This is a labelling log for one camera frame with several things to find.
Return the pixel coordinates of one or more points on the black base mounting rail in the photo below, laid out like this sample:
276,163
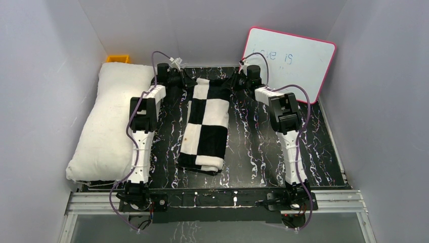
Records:
210,205

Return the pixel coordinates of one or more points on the black white checkered pillowcase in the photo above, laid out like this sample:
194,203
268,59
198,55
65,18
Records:
205,137

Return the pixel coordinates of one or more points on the aluminium frame rail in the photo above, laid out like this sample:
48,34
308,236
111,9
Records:
329,202

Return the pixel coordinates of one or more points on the pink framed whiteboard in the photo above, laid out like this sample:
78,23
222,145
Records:
290,62

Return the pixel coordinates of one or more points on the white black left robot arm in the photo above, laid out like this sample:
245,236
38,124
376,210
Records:
141,127

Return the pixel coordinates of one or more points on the yellow plastic bin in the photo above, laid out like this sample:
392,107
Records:
118,58

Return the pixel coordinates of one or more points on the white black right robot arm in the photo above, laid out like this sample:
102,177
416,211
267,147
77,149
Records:
286,122

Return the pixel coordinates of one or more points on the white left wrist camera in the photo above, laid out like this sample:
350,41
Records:
176,62

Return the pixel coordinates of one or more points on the white pillow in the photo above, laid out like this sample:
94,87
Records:
104,151

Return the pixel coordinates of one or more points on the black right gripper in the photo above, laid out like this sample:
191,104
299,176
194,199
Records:
231,83

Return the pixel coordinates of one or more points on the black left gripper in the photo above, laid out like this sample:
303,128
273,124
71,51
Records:
187,80

